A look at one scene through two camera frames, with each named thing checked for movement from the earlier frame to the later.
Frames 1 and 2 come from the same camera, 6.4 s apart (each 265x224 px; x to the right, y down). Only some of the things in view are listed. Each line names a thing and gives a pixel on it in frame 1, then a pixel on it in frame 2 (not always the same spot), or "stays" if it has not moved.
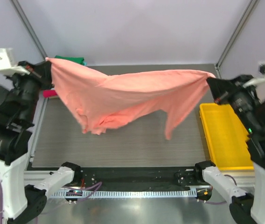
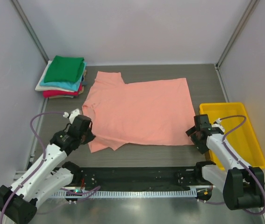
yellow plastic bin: x=226 y=136 stays
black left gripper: x=41 y=72 → x=90 y=137
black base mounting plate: x=141 y=178 stays
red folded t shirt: x=49 y=93 stays
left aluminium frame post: x=20 y=11 stays
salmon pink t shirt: x=99 y=100 → x=153 y=113
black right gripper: x=223 y=89 → x=202 y=148
